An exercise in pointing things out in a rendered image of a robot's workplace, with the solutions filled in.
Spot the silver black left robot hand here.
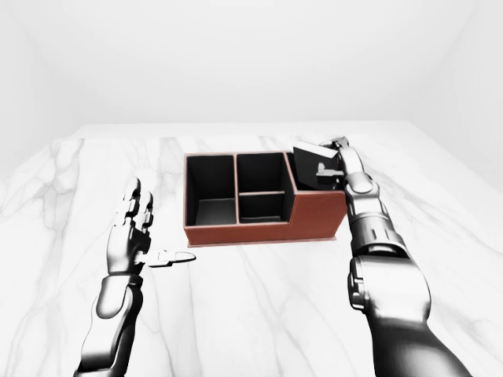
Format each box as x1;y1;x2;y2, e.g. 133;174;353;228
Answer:
106;176;197;276

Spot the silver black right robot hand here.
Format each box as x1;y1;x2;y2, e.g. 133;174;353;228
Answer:
315;135;373;185

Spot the black book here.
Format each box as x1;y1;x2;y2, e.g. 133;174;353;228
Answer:
292;140;341;191

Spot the red-brown desk caddy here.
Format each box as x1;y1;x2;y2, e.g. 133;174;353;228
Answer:
182;151;348;248

